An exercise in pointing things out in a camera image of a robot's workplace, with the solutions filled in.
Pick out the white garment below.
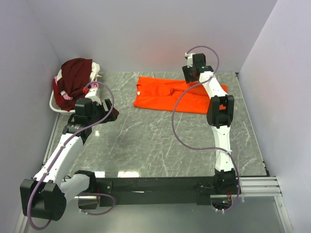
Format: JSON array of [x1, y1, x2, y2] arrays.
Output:
[[54, 62, 102, 82]]

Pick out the black base beam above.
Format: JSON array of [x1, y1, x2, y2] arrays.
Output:
[[82, 177, 241, 207]]

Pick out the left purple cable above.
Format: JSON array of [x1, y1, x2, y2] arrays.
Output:
[[26, 81, 116, 230]]

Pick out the aluminium rail frame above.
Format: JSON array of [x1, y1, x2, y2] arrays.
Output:
[[13, 114, 294, 233]]

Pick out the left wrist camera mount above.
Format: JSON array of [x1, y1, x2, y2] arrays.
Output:
[[82, 83, 101, 104]]

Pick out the dark red t-shirt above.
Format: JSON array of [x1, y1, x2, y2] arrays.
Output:
[[57, 58, 92, 96]]

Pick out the orange t-shirt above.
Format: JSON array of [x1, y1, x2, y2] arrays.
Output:
[[133, 76, 229, 115]]

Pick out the pink garment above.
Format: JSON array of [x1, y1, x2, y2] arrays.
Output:
[[54, 76, 99, 100]]

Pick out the purple cable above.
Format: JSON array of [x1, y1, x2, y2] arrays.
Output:
[[26, 81, 116, 230], [171, 45, 242, 214]]

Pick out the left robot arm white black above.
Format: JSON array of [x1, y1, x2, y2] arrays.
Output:
[[20, 98, 119, 221]]

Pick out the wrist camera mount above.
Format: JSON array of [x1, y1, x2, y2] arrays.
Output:
[[82, 83, 101, 104], [185, 53, 194, 67]]

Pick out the white laundry basket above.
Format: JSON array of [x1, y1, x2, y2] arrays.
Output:
[[49, 80, 84, 115]]

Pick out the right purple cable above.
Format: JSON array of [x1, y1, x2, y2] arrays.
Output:
[[171, 45, 242, 214]]

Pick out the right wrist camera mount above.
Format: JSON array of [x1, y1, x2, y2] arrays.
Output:
[[185, 53, 194, 67]]

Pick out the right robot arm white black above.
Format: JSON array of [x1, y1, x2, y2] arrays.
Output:
[[182, 53, 236, 194]]

